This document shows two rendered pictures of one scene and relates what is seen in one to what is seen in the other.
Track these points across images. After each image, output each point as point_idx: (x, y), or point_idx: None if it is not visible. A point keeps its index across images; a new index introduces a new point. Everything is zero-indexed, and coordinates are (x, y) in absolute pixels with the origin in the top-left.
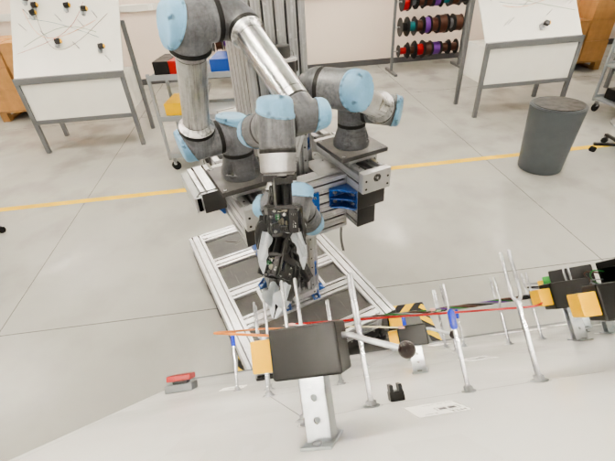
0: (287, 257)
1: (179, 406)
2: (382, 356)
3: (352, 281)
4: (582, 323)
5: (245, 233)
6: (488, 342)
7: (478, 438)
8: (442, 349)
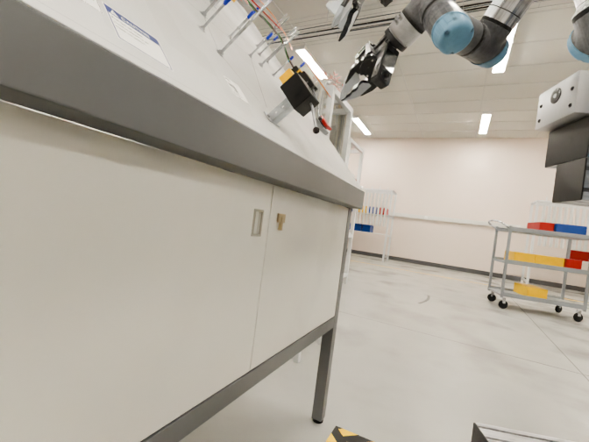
0: (368, 44)
1: (281, 74)
2: (266, 95)
3: None
4: None
5: (548, 142)
6: (179, 12)
7: None
8: (219, 45)
